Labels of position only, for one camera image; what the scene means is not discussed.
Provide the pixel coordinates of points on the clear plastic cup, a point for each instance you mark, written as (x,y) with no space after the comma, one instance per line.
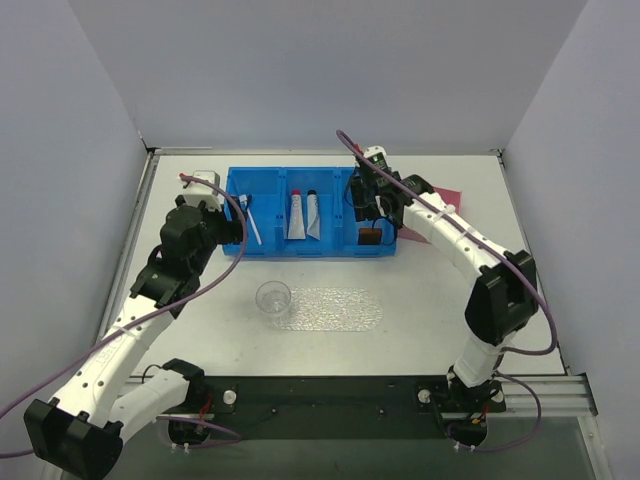
(274,300)

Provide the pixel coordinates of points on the clear textured oval tray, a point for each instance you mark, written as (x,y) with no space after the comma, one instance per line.
(331,310)

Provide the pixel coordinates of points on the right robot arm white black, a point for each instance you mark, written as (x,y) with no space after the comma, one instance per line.
(502,299)

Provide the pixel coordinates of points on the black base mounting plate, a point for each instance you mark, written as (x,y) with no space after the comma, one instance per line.
(226,408)

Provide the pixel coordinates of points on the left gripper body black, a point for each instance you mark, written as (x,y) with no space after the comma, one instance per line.
(233,226)

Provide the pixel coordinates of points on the red-capped toothpaste tube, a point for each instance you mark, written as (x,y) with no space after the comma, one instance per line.
(296,227)

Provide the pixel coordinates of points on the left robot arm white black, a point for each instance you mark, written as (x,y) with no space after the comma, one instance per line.
(83,428)

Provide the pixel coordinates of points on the clear holder with brown ends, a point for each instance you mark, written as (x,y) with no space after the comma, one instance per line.
(371,235)

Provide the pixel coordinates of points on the aluminium rail frame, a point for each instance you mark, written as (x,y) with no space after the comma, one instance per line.
(558,395)

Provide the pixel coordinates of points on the white toothbrush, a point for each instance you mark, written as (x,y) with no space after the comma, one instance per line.
(254,227)

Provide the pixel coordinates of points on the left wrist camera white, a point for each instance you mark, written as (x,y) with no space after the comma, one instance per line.
(195,193)

